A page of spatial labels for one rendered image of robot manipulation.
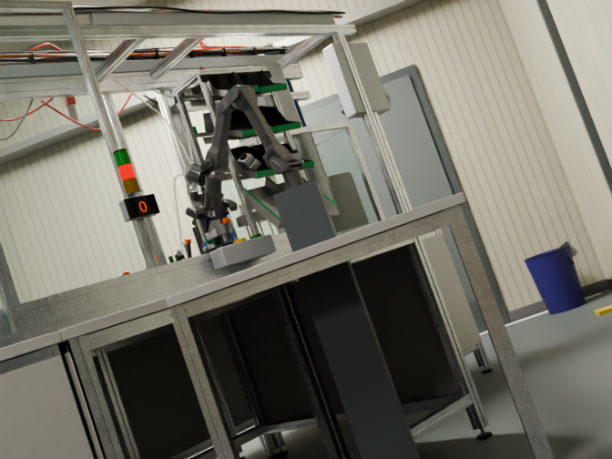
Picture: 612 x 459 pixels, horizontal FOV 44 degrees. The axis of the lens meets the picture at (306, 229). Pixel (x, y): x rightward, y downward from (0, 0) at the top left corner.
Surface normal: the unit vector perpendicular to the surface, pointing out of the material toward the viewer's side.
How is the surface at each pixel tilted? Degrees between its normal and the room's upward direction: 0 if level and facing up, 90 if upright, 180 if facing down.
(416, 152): 90
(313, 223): 90
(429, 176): 90
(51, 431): 90
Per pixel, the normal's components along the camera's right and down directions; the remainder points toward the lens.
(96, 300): 0.63, -0.29
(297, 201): -0.11, -0.04
